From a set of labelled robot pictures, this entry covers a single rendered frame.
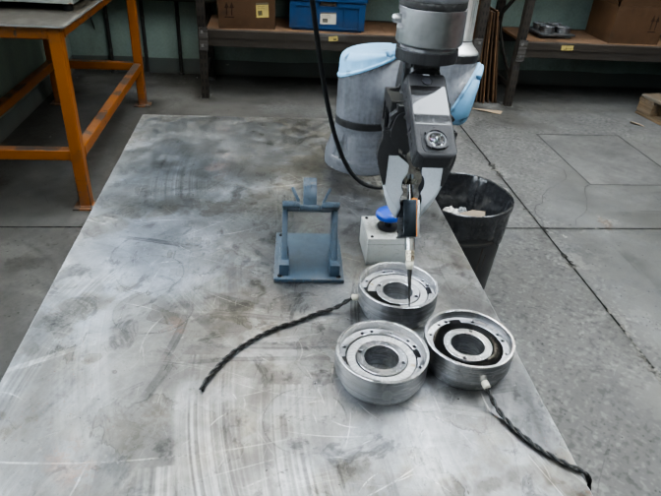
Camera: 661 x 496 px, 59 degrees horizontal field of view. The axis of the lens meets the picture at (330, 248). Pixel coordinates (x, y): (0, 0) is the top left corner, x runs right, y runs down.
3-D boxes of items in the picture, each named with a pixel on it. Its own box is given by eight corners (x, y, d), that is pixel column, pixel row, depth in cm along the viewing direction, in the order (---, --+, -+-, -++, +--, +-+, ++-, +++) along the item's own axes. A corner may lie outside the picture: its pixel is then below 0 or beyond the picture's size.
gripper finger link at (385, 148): (405, 182, 74) (421, 116, 69) (408, 188, 72) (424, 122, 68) (370, 178, 73) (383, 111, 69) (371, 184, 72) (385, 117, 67)
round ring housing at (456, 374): (408, 338, 73) (413, 312, 71) (485, 331, 75) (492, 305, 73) (437, 399, 65) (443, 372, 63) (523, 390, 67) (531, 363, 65)
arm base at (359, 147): (322, 146, 126) (324, 100, 121) (390, 147, 127) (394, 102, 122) (328, 175, 113) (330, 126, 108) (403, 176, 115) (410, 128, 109)
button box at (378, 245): (411, 264, 88) (415, 236, 85) (365, 265, 87) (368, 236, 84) (400, 236, 95) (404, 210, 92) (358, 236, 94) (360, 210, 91)
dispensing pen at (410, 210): (400, 305, 72) (401, 170, 72) (394, 303, 76) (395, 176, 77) (418, 305, 72) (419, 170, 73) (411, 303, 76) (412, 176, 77)
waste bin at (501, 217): (501, 323, 206) (530, 217, 183) (408, 324, 202) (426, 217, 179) (472, 269, 234) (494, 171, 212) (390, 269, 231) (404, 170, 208)
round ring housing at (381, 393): (344, 415, 62) (347, 388, 60) (326, 349, 71) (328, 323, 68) (437, 404, 64) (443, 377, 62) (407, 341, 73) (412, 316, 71)
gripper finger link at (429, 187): (431, 199, 80) (435, 136, 75) (440, 220, 75) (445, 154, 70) (408, 201, 80) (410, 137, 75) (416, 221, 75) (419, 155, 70)
